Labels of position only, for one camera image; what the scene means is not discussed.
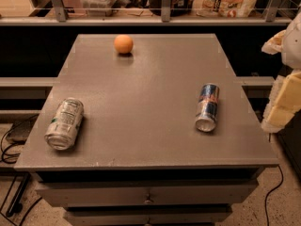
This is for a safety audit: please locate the clear plastic container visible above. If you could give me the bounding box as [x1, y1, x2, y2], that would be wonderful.
[81, 0, 117, 17]

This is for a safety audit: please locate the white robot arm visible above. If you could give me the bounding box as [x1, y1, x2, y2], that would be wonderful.
[261, 13, 301, 133]

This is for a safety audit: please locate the red bull can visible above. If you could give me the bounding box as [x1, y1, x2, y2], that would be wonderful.
[195, 83, 219, 132]

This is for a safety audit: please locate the colourful snack bag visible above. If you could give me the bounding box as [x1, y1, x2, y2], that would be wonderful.
[197, 0, 257, 18]

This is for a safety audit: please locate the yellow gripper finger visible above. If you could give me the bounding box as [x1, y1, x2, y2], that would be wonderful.
[261, 72, 301, 133]
[261, 30, 286, 55]

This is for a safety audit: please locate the silver 7up can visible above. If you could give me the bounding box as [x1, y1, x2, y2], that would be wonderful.
[44, 98, 84, 151]

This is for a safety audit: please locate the black cable right floor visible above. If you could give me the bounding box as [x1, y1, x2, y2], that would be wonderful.
[263, 165, 285, 226]

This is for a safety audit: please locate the drawer knob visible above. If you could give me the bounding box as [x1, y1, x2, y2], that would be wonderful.
[144, 195, 153, 204]

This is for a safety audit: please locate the orange ball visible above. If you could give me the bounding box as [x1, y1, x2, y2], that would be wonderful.
[114, 35, 134, 54]

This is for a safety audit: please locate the black cables left floor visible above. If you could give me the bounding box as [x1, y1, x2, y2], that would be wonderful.
[0, 115, 43, 226]

